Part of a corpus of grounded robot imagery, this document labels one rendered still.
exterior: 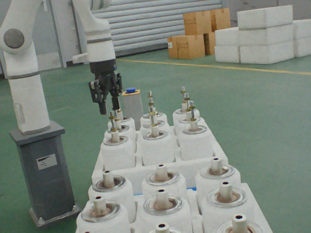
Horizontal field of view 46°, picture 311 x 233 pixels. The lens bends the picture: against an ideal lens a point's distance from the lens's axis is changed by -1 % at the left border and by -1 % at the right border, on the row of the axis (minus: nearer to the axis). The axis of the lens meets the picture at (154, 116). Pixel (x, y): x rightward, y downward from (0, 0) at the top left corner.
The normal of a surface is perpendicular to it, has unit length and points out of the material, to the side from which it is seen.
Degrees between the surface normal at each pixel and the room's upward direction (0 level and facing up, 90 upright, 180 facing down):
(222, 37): 90
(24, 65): 18
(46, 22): 90
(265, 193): 0
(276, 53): 90
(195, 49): 90
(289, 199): 0
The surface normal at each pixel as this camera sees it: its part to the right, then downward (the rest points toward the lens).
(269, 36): 0.51, 0.16
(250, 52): -0.83, 0.25
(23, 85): 0.21, 0.23
